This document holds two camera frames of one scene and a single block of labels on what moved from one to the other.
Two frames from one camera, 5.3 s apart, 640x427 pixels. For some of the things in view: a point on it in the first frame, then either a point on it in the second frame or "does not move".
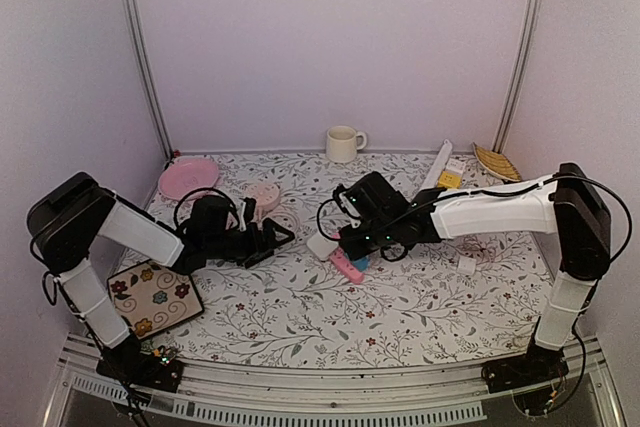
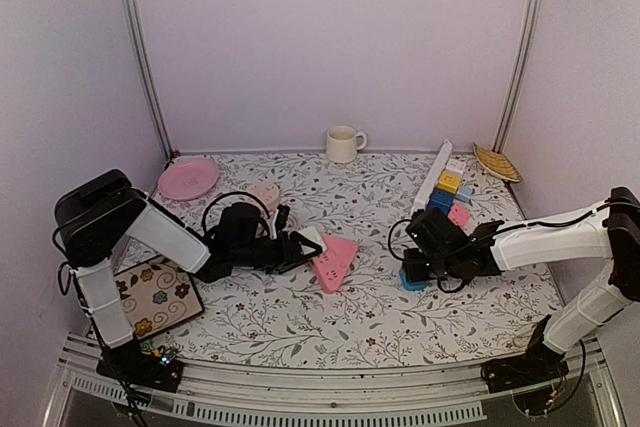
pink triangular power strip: x=354 y=275 -> x=331 y=266
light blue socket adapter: x=362 y=264 -> x=411 y=286
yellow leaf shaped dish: x=497 y=163 does not move
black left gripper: x=260 y=250 -> x=289 y=254
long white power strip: x=439 y=165 does not move
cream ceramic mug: x=341 y=143 does not move
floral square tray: x=154 y=298 does not move
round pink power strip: x=266 y=195 does not move
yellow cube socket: x=450 y=179 does not move
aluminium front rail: x=434 y=396 does not move
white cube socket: x=455 y=165 does not move
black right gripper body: x=380 y=237 -> x=437 y=268
